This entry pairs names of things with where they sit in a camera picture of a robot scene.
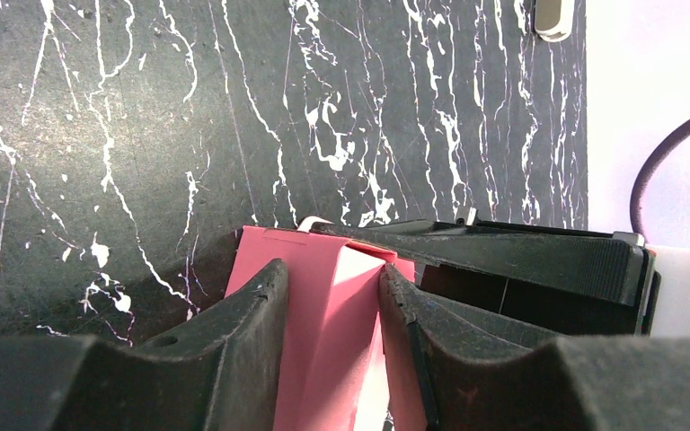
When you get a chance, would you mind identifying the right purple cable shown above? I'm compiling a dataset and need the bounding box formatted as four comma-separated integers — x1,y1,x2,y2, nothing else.
629,100,690,239

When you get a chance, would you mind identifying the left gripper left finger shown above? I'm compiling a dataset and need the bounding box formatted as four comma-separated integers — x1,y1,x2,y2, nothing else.
0,259,288,430

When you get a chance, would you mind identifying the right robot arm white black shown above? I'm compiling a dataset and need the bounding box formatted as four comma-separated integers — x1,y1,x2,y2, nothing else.
300,216,690,338

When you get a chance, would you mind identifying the pink paper box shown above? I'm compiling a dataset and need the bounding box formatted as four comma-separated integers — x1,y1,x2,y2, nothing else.
226,225,415,430

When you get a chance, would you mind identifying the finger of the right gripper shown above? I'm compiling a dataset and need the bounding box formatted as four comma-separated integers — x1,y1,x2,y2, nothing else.
311,219,649,306

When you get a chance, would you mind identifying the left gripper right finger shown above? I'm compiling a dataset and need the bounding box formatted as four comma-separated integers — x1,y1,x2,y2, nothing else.
378,266,690,430

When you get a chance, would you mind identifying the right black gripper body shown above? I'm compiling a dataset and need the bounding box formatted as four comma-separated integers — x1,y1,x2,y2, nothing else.
419,265,654,336

